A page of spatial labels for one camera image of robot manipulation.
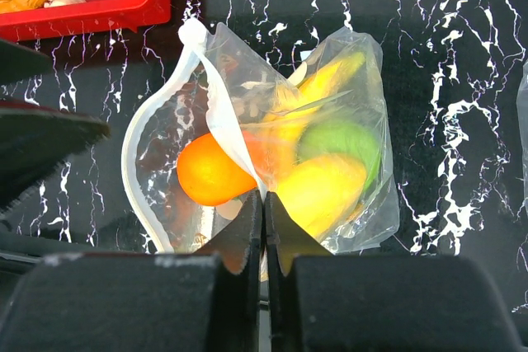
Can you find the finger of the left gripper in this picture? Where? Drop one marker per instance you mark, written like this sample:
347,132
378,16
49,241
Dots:
35,140
18,62

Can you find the yellow toy mango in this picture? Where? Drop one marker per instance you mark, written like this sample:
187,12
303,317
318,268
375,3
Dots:
320,192

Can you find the green toy apple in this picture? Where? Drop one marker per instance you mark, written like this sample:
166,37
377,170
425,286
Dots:
344,137

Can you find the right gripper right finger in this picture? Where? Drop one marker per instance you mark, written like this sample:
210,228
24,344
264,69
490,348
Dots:
285,241

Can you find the polka dot zip bag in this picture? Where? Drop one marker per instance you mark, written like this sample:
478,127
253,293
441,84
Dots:
226,122

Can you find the orange toy orange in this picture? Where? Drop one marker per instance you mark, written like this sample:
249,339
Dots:
208,175

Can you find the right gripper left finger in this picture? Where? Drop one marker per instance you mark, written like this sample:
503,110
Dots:
234,317

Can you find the yellow toy banana bunch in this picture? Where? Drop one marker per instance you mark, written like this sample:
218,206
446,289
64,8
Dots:
290,112

